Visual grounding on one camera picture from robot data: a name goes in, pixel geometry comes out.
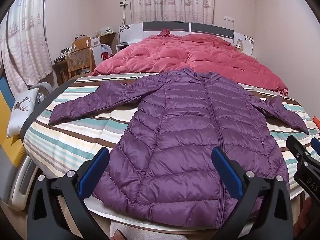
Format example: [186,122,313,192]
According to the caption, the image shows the purple down jacket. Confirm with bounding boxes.
[49,68,308,229]

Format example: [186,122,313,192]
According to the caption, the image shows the orange folded cloth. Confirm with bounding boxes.
[312,116,320,131]

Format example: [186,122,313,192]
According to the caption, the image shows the striped bed sheet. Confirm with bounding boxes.
[21,73,319,198]

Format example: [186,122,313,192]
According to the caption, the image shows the white deer print pillow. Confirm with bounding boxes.
[7,88,39,138]

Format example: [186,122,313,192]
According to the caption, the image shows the wooden desk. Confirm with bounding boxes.
[53,53,69,85]

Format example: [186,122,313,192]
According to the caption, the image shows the wooden chair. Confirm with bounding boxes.
[67,37,94,79]

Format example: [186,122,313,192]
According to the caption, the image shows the left side curtain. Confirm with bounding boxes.
[1,0,53,97]

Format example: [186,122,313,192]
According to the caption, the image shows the white bedside cabinet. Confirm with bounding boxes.
[91,32,116,66]

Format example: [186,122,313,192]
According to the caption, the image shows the red quilted comforter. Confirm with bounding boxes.
[93,29,288,95]

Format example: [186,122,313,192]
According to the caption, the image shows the white grey headboard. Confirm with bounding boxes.
[119,21,254,56]

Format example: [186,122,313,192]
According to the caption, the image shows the window curtain behind bed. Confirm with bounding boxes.
[130,0,214,25]

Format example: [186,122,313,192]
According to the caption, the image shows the wall socket strip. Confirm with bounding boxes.
[223,16,235,22]

